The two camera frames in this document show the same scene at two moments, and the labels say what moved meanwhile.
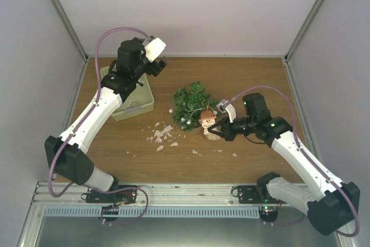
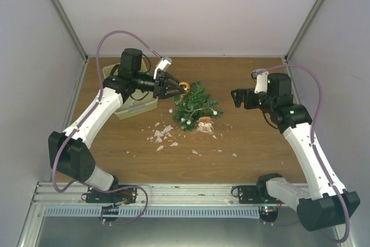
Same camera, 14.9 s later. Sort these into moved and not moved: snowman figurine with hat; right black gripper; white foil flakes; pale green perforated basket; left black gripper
Moved: right black gripper; snowman figurine with hat; left black gripper
Not moved: pale green perforated basket; white foil flakes
